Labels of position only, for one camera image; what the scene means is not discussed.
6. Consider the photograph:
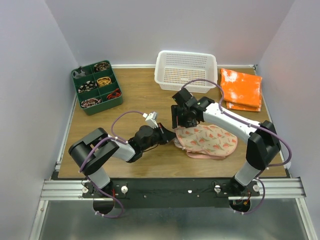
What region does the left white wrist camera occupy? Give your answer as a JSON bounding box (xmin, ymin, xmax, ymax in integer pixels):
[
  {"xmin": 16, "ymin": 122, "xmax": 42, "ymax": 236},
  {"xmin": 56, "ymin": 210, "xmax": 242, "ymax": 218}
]
[{"xmin": 145, "ymin": 111, "xmax": 158, "ymax": 129}]

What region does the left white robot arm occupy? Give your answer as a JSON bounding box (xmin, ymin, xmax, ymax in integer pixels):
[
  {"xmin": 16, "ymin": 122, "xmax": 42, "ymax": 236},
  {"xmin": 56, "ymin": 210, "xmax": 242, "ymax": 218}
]
[{"xmin": 68, "ymin": 123, "xmax": 176, "ymax": 198}]

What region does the orange white cloth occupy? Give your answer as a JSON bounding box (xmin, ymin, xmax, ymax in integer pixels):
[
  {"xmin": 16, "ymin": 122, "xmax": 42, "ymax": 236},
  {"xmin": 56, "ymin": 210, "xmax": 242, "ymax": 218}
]
[{"xmin": 220, "ymin": 68, "xmax": 263, "ymax": 112}]

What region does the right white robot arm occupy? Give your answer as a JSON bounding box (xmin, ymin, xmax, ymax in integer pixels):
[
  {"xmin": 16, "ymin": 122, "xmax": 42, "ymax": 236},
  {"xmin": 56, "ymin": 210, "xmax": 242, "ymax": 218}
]
[{"xmin": 171, "ymin": 88, "xmax": 281, "ymax": 196}]

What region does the white plastic basket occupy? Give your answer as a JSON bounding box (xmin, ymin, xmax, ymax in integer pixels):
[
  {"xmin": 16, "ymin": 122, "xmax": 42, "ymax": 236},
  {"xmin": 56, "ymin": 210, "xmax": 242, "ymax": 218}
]
[{"xmin": 154, "ymin": 50, "xmax": 218, "ymax": 94}]

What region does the black floral scrunchie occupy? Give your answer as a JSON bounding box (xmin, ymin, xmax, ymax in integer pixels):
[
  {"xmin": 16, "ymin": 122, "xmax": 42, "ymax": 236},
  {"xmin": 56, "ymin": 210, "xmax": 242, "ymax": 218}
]
[
  {"xmin": 93, "ymin": 61, "xmax": 111, "ymax": 73},
  {"xmin": 80, "ymin": 98, "xmax": 102, "ymax": 109}
]

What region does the green compartment tray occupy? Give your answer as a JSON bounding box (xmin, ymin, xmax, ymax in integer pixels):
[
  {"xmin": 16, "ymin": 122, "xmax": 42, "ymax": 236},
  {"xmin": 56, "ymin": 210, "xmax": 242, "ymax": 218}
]
[{"xmin": 70, "ymin": 59, "xmax": 124, "ymax": 116}]

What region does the pink floral laundry bag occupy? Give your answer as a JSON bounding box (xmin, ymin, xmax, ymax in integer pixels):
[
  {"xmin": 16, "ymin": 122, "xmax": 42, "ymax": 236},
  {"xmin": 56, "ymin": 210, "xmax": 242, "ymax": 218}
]
[{"xmin": 173, "ymin": 124, "xmax": 238, "ymax": 160}]

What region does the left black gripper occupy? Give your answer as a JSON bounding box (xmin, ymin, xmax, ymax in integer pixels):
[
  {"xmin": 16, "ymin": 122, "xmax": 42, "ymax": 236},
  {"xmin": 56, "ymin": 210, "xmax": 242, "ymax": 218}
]
[{"xmin": 141, "ymin": 123, "xmax": 177, "ymax": 152}]

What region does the orange black hair tie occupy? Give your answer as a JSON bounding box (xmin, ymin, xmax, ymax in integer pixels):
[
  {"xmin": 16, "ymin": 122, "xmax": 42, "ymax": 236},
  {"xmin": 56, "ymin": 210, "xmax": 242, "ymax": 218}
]
[{"xmin": 106, "ymin": 88, "xmax": 122, "ymax": 100}]

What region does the black floral scrunchie bottom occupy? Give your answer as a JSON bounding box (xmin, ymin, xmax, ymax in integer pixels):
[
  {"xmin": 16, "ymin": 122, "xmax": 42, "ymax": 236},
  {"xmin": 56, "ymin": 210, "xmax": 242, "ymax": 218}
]
[{"xmin": 80, "ymin": 98, "xmax": 102, "ymax": 109}]

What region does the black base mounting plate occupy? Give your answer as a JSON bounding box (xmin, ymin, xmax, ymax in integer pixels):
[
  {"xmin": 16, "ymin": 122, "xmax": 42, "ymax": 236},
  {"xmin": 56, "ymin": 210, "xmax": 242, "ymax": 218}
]
[{"xmin": 82, "ymin": 177, "xmax": 266, "ymax": 210}]

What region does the black floral scrunchie top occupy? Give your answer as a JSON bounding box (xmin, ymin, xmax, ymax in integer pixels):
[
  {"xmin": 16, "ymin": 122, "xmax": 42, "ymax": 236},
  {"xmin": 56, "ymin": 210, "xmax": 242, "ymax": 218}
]
[{"xmin": 93, "ymin": 61, "xmax": 111, "ymax": 73}]

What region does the tan hair tie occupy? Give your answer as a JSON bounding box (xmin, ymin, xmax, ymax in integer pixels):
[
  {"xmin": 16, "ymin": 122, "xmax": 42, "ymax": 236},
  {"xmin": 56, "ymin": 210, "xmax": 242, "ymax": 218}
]
[{"xmin": 96, "ymin": 76, "xmax": 113, "ymax": 86}]

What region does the black white dotted scrunchie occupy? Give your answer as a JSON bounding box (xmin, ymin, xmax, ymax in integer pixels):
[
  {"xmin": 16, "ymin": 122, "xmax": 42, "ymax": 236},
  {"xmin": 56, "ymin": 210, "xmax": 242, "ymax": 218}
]
[{"xmin": 77, "ymin": 80, "xmax": 97, "ymax": 94}]

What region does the grey item in tray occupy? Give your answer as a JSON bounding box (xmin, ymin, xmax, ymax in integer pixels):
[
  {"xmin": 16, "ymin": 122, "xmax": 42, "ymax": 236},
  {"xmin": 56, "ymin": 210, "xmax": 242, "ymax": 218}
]
[{"xmin": 71, "ymin": 66, "xmax": 86, "ymax": 79}]

